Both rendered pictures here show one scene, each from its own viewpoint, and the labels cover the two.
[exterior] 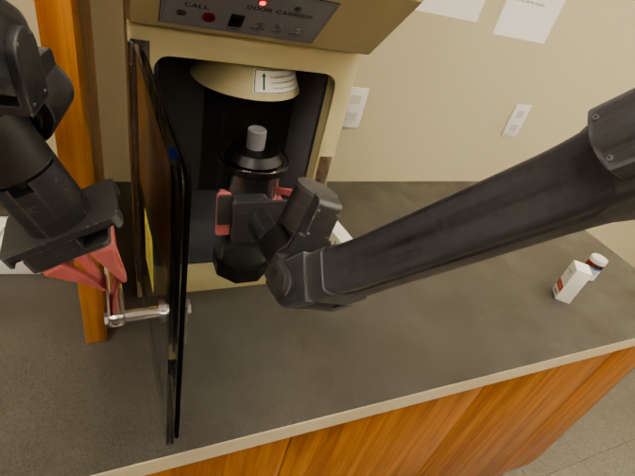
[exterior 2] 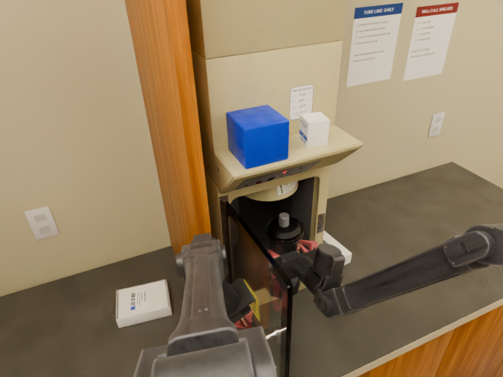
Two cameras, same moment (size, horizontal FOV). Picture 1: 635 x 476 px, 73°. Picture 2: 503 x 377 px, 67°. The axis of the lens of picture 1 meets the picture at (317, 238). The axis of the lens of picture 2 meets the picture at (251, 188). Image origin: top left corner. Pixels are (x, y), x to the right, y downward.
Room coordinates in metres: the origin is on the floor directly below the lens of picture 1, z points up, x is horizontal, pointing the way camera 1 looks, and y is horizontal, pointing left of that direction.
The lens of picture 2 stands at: (-0.22, 0.11, 1.90)
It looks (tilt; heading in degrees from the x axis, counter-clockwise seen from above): 33 degrees down; 7
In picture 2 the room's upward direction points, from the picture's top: 2 degrees counter-clockwise
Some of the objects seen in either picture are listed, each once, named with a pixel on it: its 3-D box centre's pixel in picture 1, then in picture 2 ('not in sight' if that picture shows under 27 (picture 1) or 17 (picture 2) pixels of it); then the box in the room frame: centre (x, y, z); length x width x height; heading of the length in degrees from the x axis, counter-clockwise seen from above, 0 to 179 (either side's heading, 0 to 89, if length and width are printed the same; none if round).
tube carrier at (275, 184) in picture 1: (247, 212); (284, 256); (0.59, 0.13, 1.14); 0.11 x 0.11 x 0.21
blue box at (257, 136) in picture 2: not in sight; (257, 135); (0.51, 0.19, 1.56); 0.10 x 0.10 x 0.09; 30
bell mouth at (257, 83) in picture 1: (248, 62); (266, 175); (0.70, 0.18, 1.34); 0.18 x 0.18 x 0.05
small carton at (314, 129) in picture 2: not in sight; (314, 129); (0.58, 0.07, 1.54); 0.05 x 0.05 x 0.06; 21
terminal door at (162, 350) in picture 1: (152, 250); (254, 300); (0.38, 0.19, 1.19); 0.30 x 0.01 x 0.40; 33
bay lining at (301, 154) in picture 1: (224, 142); (257, 215); (0.71, 0.21, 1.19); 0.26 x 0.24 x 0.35; 120
